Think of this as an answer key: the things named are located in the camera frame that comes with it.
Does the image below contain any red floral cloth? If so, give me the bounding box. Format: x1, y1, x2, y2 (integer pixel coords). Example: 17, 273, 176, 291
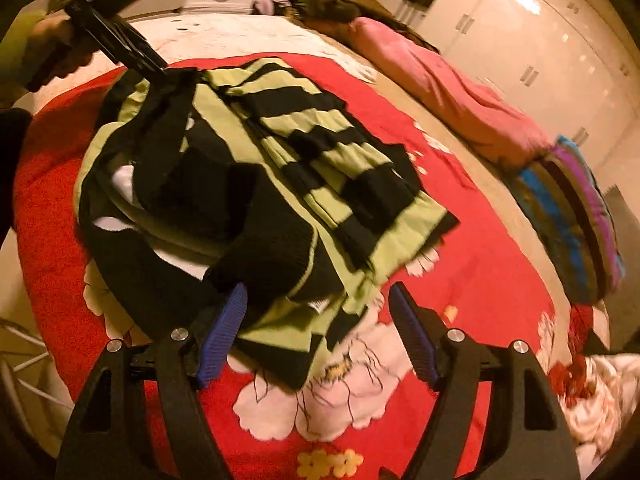
547, 305, 596, 401

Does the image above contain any pink duvet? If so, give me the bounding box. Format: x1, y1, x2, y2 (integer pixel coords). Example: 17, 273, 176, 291
350, 16, 556, 166

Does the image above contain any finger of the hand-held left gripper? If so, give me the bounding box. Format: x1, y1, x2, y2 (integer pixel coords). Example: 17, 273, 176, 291
67, 0, 168, 80

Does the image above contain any multicolour striped pillow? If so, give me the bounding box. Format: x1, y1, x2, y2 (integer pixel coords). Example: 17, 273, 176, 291
512, 135, 626, 303

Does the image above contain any green black striped frog sweater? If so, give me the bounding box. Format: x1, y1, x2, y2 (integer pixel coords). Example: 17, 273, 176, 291
75, 57, 461, 393

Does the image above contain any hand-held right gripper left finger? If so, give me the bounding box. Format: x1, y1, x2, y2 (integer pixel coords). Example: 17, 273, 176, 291
57, 282, 248, 480

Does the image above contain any red floral blanket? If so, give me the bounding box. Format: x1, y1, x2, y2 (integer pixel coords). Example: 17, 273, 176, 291
12, 52, 596, 480

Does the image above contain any white metal drying rack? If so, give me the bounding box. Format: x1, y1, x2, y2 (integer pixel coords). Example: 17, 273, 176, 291
0, 320, 71, 411

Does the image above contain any grey quilted headboard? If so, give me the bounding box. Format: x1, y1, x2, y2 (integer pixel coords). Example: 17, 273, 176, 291
602, 185, 640, 351

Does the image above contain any person's left forearm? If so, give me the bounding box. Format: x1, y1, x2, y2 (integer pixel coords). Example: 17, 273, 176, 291
0, 7, 48, 68

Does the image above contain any bed with beige sheet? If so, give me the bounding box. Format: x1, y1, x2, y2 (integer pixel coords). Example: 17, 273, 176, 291
0, 12, 640, 480

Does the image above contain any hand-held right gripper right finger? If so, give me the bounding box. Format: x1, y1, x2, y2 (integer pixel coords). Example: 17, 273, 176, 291
387, 282, 581, 480

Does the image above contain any white wardrobe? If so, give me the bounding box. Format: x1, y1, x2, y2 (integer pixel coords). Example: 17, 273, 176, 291
415, 0, 640, 196

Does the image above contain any pile of white clothes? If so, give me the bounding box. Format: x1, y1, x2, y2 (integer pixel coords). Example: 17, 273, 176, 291
550, 352, 640, 466

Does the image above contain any person's left hand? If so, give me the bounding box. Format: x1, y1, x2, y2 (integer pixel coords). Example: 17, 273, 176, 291
31, 14, 95, 80

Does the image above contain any olive green coat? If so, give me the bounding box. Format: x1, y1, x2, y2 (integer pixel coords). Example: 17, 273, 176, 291
300, 0, 441, 53

